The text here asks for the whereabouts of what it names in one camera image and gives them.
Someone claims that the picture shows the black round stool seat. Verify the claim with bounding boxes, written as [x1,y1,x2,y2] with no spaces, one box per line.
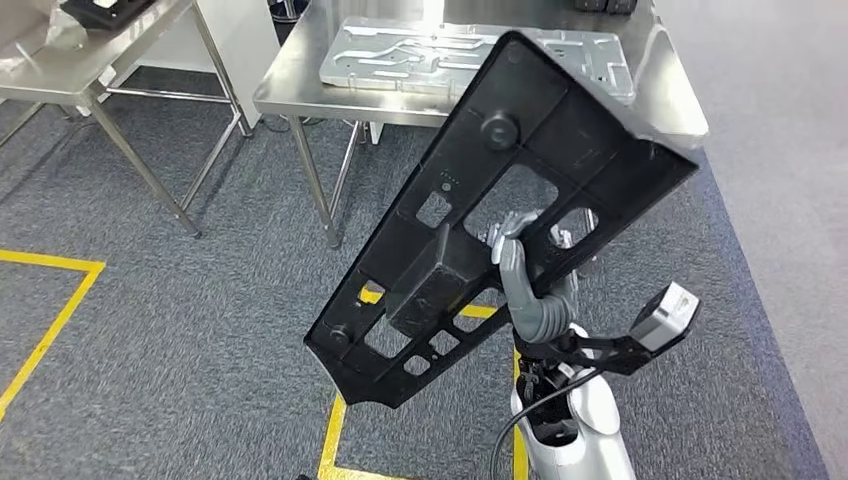
[268,0,313,26]

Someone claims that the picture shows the stainless steel workbench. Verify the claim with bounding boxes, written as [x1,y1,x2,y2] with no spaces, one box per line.
[253,0,710,252]

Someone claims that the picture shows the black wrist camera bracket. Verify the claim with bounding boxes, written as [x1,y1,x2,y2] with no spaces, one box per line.
[556,329,657,378]

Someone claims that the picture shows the black plastic plate frame part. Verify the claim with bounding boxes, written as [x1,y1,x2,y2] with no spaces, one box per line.
[303,29,702,410]

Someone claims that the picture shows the aluminium fixture plate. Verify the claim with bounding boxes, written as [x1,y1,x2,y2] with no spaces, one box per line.
[319,16,637,107]

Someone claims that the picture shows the stainless steel side table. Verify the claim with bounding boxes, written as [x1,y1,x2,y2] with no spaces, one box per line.
[0,0,254,240]

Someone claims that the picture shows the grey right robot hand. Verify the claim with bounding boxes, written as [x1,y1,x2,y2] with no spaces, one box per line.
[486,209,545,314]

